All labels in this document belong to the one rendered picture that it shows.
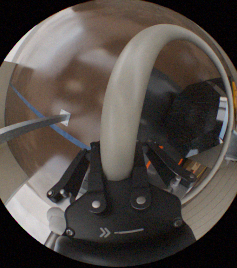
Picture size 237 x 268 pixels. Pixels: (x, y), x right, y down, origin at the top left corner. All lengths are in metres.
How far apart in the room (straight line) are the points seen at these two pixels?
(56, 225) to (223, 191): 6.01
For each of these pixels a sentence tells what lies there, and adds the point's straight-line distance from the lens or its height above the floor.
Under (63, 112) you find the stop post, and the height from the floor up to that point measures 0.01.
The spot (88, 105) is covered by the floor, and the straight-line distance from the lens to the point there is 1.11.
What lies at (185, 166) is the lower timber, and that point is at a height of 0.10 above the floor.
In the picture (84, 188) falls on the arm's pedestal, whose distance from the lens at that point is 0.47.
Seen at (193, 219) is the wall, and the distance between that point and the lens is 6.33.
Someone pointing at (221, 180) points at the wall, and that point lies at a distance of 5.98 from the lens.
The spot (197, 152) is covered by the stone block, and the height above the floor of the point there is 0.69.
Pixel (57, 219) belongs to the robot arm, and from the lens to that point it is 0.57.
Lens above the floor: 1.03
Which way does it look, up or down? 75 degrees down
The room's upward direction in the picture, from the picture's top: 173 degrees counter-clockwise
